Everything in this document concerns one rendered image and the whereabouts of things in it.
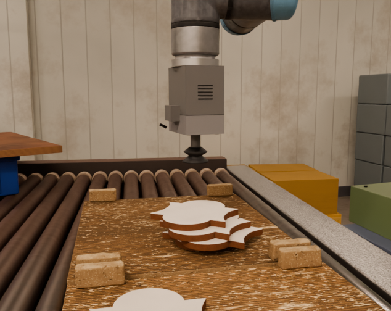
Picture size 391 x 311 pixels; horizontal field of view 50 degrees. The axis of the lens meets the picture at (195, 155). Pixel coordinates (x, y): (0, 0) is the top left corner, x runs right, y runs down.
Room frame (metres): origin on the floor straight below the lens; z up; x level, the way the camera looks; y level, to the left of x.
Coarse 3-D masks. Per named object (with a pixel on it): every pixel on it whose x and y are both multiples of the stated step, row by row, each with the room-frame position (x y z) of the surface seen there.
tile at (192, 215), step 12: (180, 204) 0.71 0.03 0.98; (192, 204) 0.71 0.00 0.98; (204, 204) 0.71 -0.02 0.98; (216, 204) 0.71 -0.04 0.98; (156, 216) 0.66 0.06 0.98; (168, 216) 0.64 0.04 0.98; (180, 216) 0.64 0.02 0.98; (192, 216) 0.64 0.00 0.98; (204, 216) 0.64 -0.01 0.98; (216, 216) 0.64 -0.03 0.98; (228, 216) 0.67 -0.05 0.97; (180, 228) 0.61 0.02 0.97; (192, 228) 0.60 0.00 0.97; (204, 228) 0.61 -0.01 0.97
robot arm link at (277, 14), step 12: (228, 0) 0.65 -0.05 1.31; (240, 0) 0.65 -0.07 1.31; (252, 0) 0.65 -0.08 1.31; (264, 0) 0.65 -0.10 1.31; (276, 0) 0.65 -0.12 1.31; (288, 0) 0.66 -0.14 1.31; (228, 12) 0.66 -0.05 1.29; (240, 12) 0.66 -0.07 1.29; (252, 12) 0.66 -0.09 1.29; (264, 12) 0.66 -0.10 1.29; (276, 12) 0.67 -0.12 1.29; (288, 12) 0.67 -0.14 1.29; (240, 24) 0.75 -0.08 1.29; (252, 24) 0.72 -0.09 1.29
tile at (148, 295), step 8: (152, 288) 0.46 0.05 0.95; (120, 296) 0.44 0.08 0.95; (128, 296) 0.44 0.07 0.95; (136, 296) 0.44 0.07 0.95; (144, 296) 0.44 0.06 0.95; (152, 296) 0.44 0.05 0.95; (160, 296) 0.44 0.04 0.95; (168, 296) 0.44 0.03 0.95; (176, 296) 0.44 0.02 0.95; (120, 304) 0.43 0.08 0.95; (128, 304) 0.43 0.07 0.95; (136, 304) 0.43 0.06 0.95; (144, 304) 0.43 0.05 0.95; (152, 304) 0.43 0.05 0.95; (160, 304) 0.43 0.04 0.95; (168, 304) 0.43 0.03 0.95; (176, 304) 0.43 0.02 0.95; (184, 304) 0.43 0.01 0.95; (192, 304) 0.43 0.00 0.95; (200, 304) 0.43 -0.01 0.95
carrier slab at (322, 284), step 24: (72, 288) 0.49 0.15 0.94; (96, 288) 0.49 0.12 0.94; (120, 288) 0.49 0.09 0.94; (144, 288) 0.49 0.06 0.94; (168, 288) 0.49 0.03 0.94; (192, 288) 0.49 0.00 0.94; (216, 288) 0.49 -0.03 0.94; (240, 288) 0.49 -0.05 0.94; (264, 288) 0.49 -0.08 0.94; (288, 288) 0.49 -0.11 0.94; (312, 288) 0.49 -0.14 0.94; (336, 288) 0.49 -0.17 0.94
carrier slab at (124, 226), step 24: (96, 216) 0.79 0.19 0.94; (120, 216) 0.79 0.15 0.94; (144, 216) 0.79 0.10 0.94; (240, 216) 0.79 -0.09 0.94; (96, 240) 0.66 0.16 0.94; (120, 240) 0.66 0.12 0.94; (144, 240) 0.66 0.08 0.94; (168, 240) 0.66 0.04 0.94; (264, 240) 0.66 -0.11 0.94; (72, 264) 0.56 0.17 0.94; (144, 264) 0.56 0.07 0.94; (168, 264) 0.56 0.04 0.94; (192, 264) 0.56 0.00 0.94; (216, 264) 0.56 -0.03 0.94; (240, 264) 0.56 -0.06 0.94; (264, 264) 0.56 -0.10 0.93
